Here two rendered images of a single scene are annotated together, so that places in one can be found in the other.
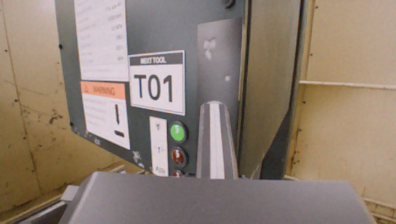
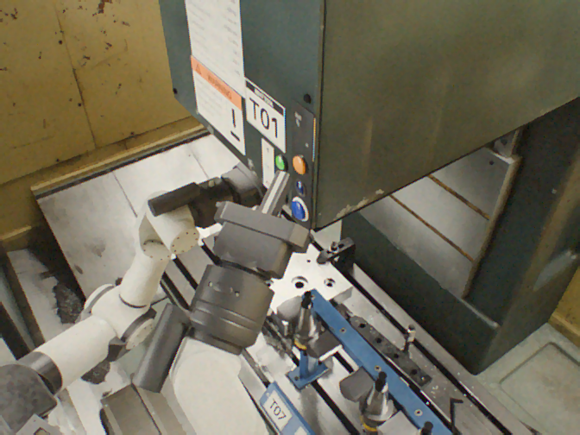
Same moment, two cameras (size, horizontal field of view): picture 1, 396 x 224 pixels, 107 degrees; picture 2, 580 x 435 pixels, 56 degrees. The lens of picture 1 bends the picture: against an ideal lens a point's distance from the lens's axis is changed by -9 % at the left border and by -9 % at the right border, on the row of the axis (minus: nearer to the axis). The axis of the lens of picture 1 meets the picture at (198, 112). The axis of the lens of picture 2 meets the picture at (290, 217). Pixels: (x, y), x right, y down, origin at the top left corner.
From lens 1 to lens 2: 59 cm
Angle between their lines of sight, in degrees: 36
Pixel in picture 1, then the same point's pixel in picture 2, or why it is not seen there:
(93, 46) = (208, 35)
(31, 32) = not seen: outside the picture
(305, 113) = not seen: outside the picture
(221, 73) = (304, 140)
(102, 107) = (218, 101)
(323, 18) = not seen: outside the picture
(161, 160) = (269, 177)
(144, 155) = (257, 167)
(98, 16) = (212, 11)
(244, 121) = (319, 173)
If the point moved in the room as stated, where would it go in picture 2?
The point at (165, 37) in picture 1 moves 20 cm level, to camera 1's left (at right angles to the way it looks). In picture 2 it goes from (273, 87) to (140, 59)
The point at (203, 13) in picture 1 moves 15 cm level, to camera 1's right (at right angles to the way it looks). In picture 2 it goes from (295, 92) to (418, 118)
